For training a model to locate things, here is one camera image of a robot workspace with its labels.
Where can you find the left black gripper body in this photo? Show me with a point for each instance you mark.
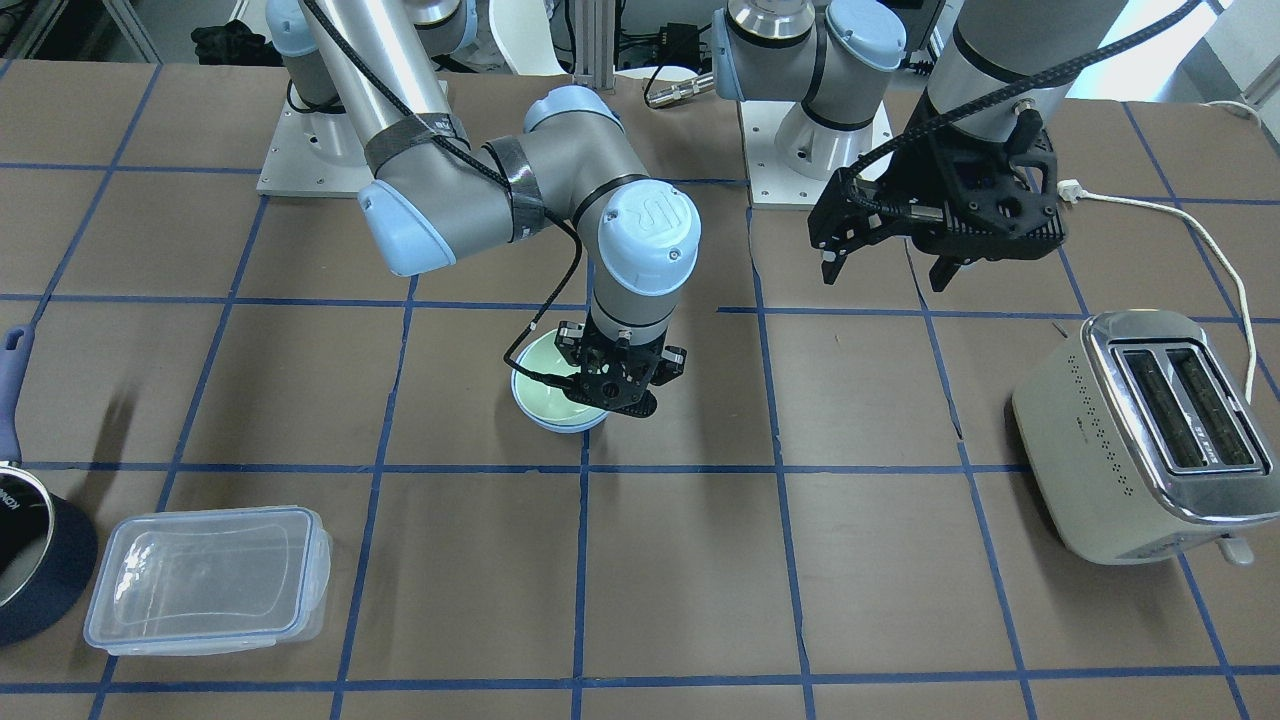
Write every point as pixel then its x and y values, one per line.
pixel 926 176

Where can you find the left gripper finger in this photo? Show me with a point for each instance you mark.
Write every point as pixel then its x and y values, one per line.
pixel 844 220
pixel 944 270

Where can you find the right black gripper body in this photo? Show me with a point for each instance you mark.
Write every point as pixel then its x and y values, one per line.
pixel 572 350

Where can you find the blue bowl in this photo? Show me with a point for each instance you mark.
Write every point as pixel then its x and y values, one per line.
pixel 548 407

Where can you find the green bowl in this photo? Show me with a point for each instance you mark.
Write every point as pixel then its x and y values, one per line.
pixel 542 356

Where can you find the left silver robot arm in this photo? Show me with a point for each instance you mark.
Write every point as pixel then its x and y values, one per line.
pixel 835 61

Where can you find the cream steel toaster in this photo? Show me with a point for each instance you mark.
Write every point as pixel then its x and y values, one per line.
pixel 1143 444

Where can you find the white plastic chair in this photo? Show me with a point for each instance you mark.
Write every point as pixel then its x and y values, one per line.
pixel 521 32

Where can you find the clear plastic food container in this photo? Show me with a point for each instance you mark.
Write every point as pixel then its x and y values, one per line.
pixel 199 583

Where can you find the blue pot with glass lid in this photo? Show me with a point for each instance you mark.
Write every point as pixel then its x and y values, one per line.
pixel 48 545

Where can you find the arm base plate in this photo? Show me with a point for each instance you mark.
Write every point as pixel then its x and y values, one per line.
pixel 790 157
pixel 312 156

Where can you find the aluminium frame post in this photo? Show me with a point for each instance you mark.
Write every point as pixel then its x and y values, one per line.
pixel 594 32

